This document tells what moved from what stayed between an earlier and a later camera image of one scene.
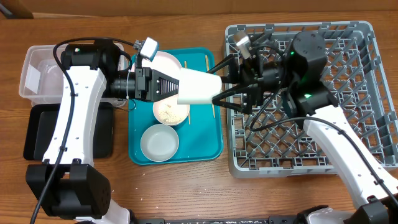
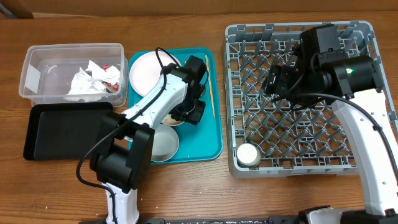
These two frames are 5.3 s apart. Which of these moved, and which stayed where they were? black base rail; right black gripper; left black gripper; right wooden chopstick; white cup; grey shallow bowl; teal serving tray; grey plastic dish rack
Moved: white cup; right black gripper; left black gripper
Stayed: teal serving tray; grey plastic dish rack; grey shallow bowl; black base rail; right wooden chopstick
